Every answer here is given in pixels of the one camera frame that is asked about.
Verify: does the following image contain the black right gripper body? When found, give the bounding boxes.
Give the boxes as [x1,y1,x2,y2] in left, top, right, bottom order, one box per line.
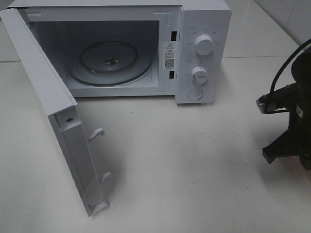
[278,84,311,169]

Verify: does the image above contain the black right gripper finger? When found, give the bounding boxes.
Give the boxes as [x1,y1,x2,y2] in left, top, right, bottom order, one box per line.
[262,130,301,164]

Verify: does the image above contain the round door release button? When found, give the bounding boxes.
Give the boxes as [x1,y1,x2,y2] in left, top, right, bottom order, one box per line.
[188,89,203,100]

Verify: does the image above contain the white microwave door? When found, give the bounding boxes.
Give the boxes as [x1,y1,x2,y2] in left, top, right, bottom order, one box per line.
[0,8,108,216]

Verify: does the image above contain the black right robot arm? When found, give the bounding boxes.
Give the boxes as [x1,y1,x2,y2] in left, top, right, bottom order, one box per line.
[257,50,311,170]

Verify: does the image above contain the white adjacent table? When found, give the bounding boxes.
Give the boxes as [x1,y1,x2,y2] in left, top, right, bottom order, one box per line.
[222,0,306,59]

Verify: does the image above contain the lower white timer knob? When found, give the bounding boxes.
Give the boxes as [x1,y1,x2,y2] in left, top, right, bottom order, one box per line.
[190,66,208,84]

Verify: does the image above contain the upper white power knob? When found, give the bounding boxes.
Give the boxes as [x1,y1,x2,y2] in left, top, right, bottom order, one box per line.
[194,34,214,56]

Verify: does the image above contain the white microwave oven body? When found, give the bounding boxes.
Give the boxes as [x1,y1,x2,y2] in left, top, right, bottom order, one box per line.
[5,0,231,104]

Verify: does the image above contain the white warning label sticker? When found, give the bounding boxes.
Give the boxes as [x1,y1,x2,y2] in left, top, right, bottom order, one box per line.
[163,41,177,70]

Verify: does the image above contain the glass microwave turntable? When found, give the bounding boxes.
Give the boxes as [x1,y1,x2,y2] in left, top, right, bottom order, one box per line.
[68,40,154,87]

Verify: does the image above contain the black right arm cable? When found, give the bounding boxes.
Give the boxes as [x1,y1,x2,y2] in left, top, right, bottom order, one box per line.
[262,37,311,115]

